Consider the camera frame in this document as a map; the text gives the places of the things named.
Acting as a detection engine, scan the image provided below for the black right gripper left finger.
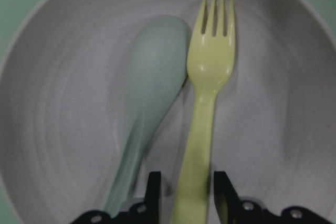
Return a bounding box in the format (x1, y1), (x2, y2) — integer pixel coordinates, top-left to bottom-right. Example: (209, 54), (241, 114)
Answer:
(72, 172), (161, 224)

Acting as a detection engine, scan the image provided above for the pale green plastic spoon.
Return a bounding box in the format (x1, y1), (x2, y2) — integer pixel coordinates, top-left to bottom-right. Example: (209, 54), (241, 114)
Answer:
(103, 15), (191, 217)

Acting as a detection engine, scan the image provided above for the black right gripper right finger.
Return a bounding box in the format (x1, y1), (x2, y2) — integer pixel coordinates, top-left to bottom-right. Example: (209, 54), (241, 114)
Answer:
(213, 171), (330, 223)

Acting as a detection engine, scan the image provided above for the yellow plastic fork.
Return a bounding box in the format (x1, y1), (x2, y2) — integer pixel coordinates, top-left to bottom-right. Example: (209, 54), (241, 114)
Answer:
(170, 0), (236, 223)

